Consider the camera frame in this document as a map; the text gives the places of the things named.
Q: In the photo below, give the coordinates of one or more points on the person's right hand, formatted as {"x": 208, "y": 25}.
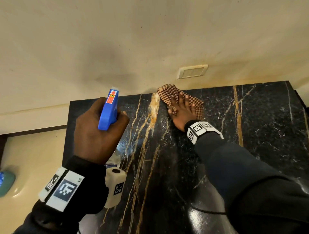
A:
{"x": 183, "y": 115}

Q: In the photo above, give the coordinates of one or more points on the person's left hand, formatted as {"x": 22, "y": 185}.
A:
{"x": 94, "y": 142}

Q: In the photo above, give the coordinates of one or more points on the brown checkered cloth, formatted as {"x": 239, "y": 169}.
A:
{"x": 166, "y": 92}

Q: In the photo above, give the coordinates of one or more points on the blue spray bottle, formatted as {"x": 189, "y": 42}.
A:
{"x": 108, "y": 113}

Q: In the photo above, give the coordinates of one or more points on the person's left forearm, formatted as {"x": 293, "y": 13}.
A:
{"x": 89, "y": 188}

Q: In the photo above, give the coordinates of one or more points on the white right wrist marker band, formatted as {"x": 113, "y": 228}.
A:
{"x": 200, "y": 130}

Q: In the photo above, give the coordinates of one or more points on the white wrist marker band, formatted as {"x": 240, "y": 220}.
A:
{"x": 62, "y": 190}
{"x": 200, "y": 130}

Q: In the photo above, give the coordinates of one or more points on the white left wrist marker band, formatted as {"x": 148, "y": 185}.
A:
{"x": 62, "y": 190}

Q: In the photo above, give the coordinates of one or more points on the dark skirting board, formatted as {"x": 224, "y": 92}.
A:
{"x": 36, "y": 131}

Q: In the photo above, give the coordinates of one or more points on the black marble table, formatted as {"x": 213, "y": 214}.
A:
{"x": 260, "y": 120}

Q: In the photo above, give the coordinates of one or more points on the green bin with blue bag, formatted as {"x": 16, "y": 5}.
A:
{"x": 7, "y": 185}

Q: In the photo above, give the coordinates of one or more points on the white wall socket plate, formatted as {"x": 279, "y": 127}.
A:
{"x": 193, "y": 71}

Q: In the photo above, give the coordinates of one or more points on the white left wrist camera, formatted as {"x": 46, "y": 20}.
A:
{"x": 116, "y": 188}

